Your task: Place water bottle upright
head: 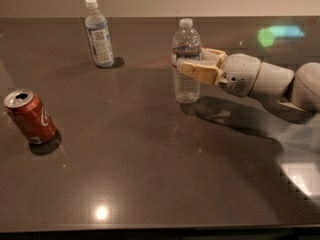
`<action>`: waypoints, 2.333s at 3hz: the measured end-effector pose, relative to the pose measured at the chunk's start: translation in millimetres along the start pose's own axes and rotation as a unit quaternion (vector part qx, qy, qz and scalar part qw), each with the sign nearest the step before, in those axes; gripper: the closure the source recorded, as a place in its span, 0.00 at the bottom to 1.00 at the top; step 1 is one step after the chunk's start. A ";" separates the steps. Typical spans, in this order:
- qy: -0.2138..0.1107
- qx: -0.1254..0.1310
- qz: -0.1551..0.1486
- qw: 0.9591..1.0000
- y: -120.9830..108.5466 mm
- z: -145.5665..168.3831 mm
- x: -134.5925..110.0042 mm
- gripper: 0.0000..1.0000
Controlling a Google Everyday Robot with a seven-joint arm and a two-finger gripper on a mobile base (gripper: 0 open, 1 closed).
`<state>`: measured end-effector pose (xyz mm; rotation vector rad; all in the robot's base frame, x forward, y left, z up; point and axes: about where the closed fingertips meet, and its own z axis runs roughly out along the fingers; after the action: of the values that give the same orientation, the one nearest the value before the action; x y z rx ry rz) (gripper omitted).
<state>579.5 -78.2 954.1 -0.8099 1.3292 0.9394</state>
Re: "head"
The clear water bottle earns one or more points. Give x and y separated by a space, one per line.
186 47

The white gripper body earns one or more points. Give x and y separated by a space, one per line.
240 73

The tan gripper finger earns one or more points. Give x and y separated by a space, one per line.
212 57
206 74

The red soda can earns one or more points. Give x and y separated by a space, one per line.
27 111

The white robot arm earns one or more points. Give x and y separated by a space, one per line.
293 96

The blue label water bottle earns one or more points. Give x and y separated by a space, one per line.
99 36

